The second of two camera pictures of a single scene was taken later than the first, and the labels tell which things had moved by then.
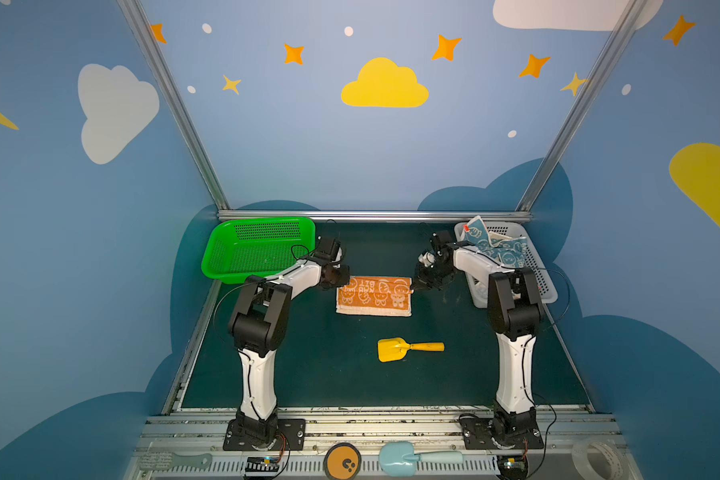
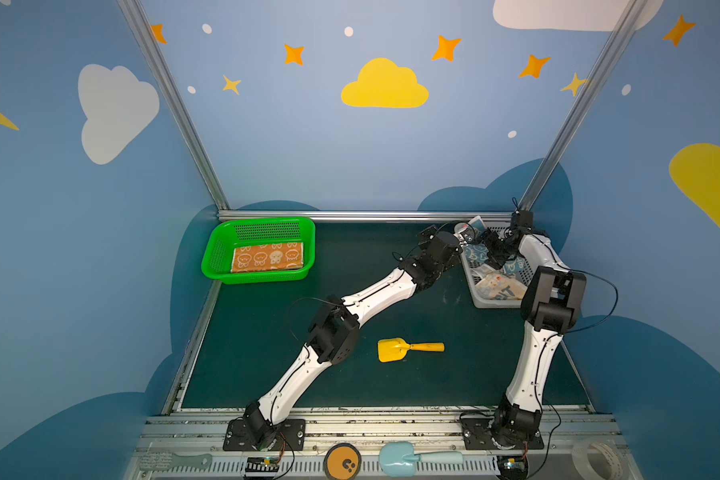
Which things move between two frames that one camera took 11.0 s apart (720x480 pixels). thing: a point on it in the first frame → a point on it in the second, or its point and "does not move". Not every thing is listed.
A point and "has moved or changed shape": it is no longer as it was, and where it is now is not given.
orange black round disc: [342, 461] does not move
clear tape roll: [618, 460] does not move
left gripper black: [341, 275] → [467, 234]
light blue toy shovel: [397, 458] does not move
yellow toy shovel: [394, 349] does not move
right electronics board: [512, 467] does not move
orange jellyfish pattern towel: [376, 295] has moved or changed shape
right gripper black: [428, 278] → [493, 243]
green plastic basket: [243, 248] does not move
